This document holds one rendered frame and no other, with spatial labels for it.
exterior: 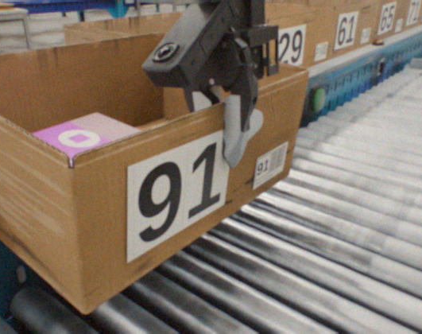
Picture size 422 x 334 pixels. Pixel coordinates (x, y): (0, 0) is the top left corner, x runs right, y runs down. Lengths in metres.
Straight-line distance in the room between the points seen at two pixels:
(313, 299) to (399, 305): 0.11
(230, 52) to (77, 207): 0.21
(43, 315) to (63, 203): 0.29
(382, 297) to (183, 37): 0.45
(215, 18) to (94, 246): 0.24
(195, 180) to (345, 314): 0.29
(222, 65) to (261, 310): 0.33
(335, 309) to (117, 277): 0.32
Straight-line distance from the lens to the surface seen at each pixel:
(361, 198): 0.90
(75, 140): 0.57
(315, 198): 0.87
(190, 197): 0.46
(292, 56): 1.24
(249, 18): 0.48
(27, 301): 0.66
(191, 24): 0.42
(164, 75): 0.38
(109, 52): 0.70
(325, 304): 0.63
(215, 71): 0.44
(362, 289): 0.67
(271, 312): 0.60
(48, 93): 0.65
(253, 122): 0.48
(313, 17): 1.32
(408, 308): 0.66
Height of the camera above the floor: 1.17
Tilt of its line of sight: 26 degrees down
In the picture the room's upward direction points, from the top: straight up
